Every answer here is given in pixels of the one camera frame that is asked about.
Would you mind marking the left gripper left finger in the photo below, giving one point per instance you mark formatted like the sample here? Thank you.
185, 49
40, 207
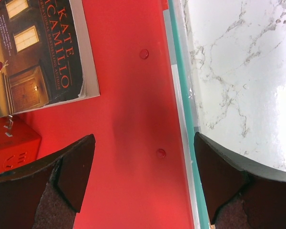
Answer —
47, 193

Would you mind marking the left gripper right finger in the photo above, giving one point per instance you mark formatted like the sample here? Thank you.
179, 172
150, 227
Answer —
240, 193

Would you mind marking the red cube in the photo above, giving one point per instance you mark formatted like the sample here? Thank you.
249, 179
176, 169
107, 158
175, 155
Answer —
19, 144

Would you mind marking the teal folder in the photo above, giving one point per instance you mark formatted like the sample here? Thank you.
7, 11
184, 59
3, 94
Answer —
185, 104

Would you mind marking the red folder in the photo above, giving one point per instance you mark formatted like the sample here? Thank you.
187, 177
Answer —
138, 176

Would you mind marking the brown book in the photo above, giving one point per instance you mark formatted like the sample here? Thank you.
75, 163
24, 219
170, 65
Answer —
45, 55

